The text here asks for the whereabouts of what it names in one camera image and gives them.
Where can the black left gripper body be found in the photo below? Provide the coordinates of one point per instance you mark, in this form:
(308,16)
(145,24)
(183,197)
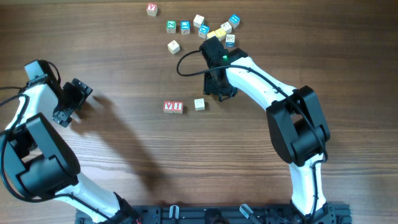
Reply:
(74,98)

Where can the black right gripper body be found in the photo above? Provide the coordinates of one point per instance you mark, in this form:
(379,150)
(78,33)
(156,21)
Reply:
(217,88)

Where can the plain wooden block lowest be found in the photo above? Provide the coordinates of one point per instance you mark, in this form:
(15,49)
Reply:
(199,104)

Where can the block with blue side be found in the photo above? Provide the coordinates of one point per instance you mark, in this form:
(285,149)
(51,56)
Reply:
(230,40)

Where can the red I wooden block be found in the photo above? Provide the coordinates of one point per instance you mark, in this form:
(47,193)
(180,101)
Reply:
(177,107)

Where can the yellow wooden block front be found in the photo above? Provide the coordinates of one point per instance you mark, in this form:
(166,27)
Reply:
(211,34)

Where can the yellow wooden block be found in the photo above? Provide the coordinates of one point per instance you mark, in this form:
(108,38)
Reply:
(221,34)
(211,34)

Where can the red A wooden block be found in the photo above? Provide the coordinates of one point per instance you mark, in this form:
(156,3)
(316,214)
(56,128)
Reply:
(168,107)

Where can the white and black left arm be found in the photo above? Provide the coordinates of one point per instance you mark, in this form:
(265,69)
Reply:
(37,165)

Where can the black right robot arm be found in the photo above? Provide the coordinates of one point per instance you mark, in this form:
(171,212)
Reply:
(297,125)

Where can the blue D wooden block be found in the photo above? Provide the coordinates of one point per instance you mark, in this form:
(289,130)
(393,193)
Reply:
(203,31)

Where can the violin picture wooden block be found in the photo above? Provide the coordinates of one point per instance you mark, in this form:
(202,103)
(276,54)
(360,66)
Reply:
(173,47)

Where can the plain picture wooden block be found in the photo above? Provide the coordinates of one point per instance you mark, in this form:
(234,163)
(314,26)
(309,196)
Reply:
(227,27)

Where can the plain leaf wooden block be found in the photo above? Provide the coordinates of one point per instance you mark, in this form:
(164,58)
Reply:
(198,21)

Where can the blue top right block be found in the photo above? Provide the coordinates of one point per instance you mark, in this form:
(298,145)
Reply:
(234,21)

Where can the blue letter wooden block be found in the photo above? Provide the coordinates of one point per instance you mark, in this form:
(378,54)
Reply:
(185,27)

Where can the green Z wooden block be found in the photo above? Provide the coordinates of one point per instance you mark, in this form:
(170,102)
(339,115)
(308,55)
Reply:
(171,26)

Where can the red Y wooden block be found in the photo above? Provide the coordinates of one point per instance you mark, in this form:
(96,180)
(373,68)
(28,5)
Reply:
(152,9)

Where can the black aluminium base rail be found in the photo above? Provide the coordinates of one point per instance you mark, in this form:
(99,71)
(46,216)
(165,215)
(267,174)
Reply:
(274,213)

